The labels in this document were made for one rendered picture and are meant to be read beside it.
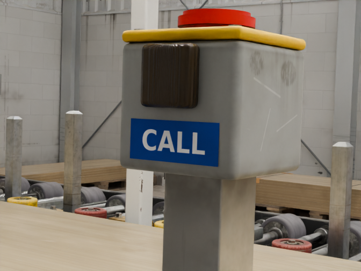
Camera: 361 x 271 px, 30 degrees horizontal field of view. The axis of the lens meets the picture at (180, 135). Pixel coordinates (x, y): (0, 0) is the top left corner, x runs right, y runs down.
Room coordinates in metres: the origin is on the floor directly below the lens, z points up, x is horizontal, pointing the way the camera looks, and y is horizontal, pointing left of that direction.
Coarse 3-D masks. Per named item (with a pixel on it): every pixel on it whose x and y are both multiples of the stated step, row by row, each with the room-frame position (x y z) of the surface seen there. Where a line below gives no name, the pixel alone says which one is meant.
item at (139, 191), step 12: (132, 0) 1.61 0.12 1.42; (144, 0) 1.58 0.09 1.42; (156, 0) 1.61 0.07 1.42; (132, 12) 1.60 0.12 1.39; (144, 12) 1.58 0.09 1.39; (156, 12) 1.61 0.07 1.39; (132, 24) 1.60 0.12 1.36; (144, 24) 1.58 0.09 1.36; (156, 24) 1.61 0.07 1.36; (132, 180) 1.60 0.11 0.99; (144, 180) 1.59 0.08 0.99; (132, 192) 1.60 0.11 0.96; (144, 192) 1.59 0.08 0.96; (132, 204) 1.59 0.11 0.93; (144, 204) 1.59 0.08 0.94; (132, 216) 1.59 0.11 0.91; (144, 216) 1.59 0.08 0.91
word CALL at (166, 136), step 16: (144, 128) 0.33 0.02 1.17; (160, 128) 0.33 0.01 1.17; (176, 128) 0.32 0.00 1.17; (192, 128) 0.31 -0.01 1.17; (208, 128) 0.31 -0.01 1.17; (144, 144) 0.33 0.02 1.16; (160, 144) 0.33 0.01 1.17; (176, 144) 0.32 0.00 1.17; (192, 144) 0.31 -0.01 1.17; (208, 144) 0.31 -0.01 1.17; (160, 160) 0.32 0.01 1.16; (176, 160) 0.32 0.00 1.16; (192, 160) 0.31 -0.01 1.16; (208, 160) 0.31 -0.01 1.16
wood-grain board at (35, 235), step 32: (0, 224) 1.47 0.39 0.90; (32, 224) 1.48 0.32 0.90; (64, 224) 1.49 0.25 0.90; (96, 224) 1.51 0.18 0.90; (128, 224) 1.52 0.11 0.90; (0, 256) 1.18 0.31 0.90; (32, 256) 1.18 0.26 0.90; (64, 256) 1.19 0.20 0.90; (96, 256) 1.20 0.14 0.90; (128, 256) 1.21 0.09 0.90; (160, 256) 1.21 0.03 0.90; (256, 256) 1.24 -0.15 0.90; (288, 256) 1.25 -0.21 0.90; (320, 256) 1.26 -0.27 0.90
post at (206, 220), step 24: (168, 192) 0.34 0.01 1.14; (192, 192) 0.34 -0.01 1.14; (216, 192) 0.33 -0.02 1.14; (240, 192) 0.34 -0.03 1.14; (168, 216) 0.34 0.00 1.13; (192, 216) 0.33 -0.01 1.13; (216, 216) 0.33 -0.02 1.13; (240, 216) 0.34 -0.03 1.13; (168, 240) 0.34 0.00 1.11; (192, 240) 0.33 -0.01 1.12; (216, 240) 0.33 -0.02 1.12; (240, 240) 0.34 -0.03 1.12; (168, 264) 0.34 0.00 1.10; (192, 264) 0.33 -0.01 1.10; (216, 264) 0.33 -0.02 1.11; (240, 264) 0.34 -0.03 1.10
